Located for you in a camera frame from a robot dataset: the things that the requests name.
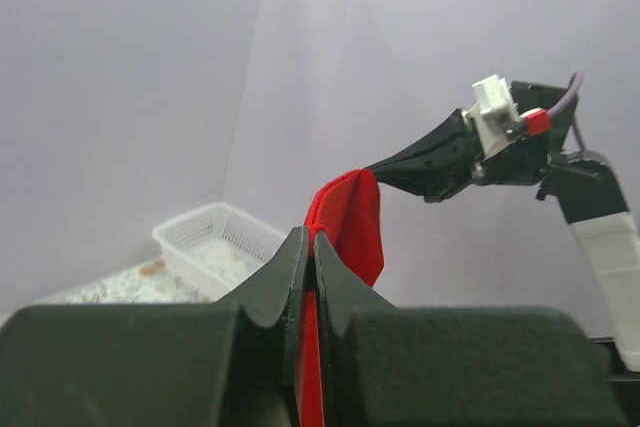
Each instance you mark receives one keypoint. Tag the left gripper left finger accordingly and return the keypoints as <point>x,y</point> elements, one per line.
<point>233,362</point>

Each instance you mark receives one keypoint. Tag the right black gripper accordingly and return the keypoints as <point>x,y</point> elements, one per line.
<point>508,155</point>

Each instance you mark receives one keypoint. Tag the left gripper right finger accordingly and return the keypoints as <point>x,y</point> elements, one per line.
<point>382,365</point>

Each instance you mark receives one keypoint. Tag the red t shirt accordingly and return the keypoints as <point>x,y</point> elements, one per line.
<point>347,209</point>

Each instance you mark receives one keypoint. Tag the white plastic basket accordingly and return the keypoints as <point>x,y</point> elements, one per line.
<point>180,236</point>

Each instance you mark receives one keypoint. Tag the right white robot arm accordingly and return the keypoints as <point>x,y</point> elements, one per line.
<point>593,204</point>

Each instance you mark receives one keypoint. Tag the floral patterned table mat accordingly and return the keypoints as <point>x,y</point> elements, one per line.
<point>153,282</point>

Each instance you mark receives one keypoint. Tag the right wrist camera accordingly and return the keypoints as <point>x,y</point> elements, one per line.
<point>495,118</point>

